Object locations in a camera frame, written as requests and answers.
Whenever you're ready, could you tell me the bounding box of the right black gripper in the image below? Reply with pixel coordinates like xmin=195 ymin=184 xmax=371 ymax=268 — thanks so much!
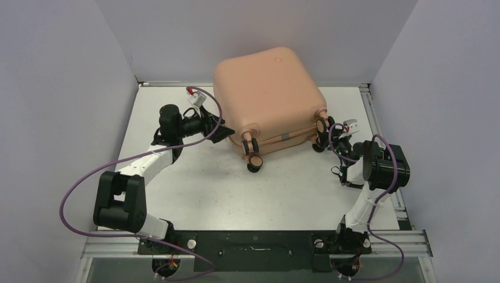
xmin=318 ymin=126 xmax=352 ymax=165

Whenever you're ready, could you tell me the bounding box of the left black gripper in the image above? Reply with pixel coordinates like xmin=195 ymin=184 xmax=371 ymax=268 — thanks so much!
xmin=175 ymin=105 xmax=234 ymax=143

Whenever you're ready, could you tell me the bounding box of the pink suitcase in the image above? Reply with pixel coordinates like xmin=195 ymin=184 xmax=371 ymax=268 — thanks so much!
xmin=213 ymin=47 xmax=334 ymax=173

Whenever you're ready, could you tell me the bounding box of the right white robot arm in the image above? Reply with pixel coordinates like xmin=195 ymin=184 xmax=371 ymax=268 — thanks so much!
xmin=333 ymin=134 xmax=410 ymax=254

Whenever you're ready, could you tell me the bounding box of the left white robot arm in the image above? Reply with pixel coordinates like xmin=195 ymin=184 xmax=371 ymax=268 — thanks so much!
xmin=93 ymin=104 xmax=235 ymax=254

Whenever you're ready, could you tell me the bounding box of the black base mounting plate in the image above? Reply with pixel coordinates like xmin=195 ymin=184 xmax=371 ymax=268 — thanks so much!
xmin=137 ymin=230 xmax=372 ymax=273

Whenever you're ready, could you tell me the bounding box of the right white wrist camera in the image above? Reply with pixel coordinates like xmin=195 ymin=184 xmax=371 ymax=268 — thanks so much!
xmin=343 ymin=119 xmax=360 ymax=137

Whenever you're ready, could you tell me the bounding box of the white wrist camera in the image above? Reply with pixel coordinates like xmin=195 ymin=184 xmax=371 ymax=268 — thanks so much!
xmin=343 ymin=119 xmax=360 ymax=137
xmin=187 ymin=88 xmax=206 ymax=109

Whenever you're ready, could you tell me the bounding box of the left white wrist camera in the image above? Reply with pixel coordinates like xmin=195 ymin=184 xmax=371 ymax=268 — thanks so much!
xmin=187 ymin=88 xmax=206 ymax=109

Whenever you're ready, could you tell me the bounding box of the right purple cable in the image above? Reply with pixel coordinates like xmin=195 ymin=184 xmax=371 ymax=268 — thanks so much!
xmin=328 ymin=123 xmax=406 ymax=281

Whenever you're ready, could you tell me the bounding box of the aluminium frame rail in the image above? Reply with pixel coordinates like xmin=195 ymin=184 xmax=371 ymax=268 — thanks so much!
xmin=74 ymin=82 xmax=438 ymax=283

